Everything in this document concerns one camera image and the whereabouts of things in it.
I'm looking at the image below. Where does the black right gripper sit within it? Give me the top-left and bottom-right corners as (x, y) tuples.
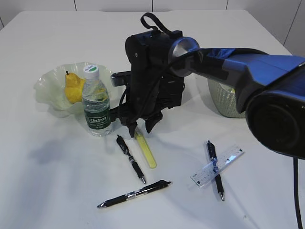
(110, 31), (182, 138)

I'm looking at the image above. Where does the black pen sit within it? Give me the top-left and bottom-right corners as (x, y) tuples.
(116, 135), (147, 184)
(97, 180), (171, 208)
(206, 140), (225, 201)

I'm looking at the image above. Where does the yellow highlighter pen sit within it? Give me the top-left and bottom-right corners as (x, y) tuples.
(135, 128), (157, 169)

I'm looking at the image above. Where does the clear water bottle green label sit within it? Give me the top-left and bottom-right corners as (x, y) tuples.
(82, 64), (112, 137)

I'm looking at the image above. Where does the yellow pear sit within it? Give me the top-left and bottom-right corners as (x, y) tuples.
(64, 71), (85, 104)

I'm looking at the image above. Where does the clear plastic ruler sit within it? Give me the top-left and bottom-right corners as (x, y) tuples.
(190, 145), (245, 187)

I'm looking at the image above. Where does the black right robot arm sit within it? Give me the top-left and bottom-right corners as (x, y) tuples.
(110, 30), (305, 159)

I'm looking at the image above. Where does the black square pen holder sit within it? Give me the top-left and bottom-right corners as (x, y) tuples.
(158, 75), (185, 109)

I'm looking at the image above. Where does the green woven plastic basket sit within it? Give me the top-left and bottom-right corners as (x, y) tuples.
(208, 79), (245, 118)

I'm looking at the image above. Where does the pale green wavy glass plate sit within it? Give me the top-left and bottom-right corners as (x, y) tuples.
(33, 62), (124, 118)

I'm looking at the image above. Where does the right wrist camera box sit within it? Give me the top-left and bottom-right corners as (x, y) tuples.
(111, 71), (131, 87)

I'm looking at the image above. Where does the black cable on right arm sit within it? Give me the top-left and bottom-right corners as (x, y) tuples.
(140, 12), (173, 36)

